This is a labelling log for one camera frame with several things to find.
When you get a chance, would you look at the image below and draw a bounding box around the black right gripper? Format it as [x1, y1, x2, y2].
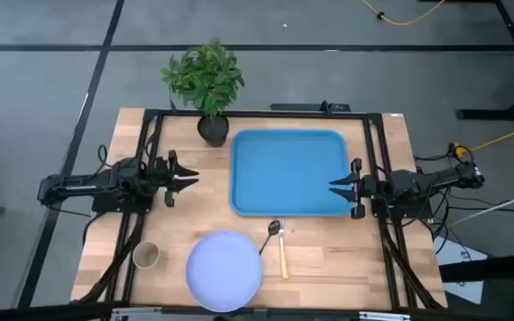
[328, 158, 390, 219]

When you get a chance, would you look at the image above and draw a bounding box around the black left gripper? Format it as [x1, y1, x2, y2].
[149, 150, 201, 209]

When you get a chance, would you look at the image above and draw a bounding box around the spoon with yellow handle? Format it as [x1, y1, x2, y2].
[258, 219, 282, 256]

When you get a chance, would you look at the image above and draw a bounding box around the beige paper cup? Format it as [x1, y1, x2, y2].
[132, 241, 161, 270]

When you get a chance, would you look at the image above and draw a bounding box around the lilac round plate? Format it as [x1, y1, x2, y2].
[185, 230, 264, 313]

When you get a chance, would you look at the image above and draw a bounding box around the blue plastic tray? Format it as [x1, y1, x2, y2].
[228, 128, 355, 218]

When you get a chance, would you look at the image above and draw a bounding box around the green plant in black pot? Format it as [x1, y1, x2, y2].
[160, 38, 245, 148]

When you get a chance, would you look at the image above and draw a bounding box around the silver metal bar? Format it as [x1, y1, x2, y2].
[109, 306, 412, 321]

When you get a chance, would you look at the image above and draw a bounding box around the black metal beam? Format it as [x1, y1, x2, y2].
[439, 251, 514, 283]

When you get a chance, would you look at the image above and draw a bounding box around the black aluminium table frame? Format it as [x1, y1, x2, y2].
[71, 108, 448, 311]

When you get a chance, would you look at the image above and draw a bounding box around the white cable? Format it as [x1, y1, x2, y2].
[447, 185, 514, 227]

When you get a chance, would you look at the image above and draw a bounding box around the yellow cable with yellow plug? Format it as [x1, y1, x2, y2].
[451, 120, 514, 158]

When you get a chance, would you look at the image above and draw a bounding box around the black metal table leg frame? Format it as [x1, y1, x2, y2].
[417, 0, 514, 121]

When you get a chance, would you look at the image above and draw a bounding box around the yellow cable with black joint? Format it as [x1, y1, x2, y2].
[361, 0, 445, 27]

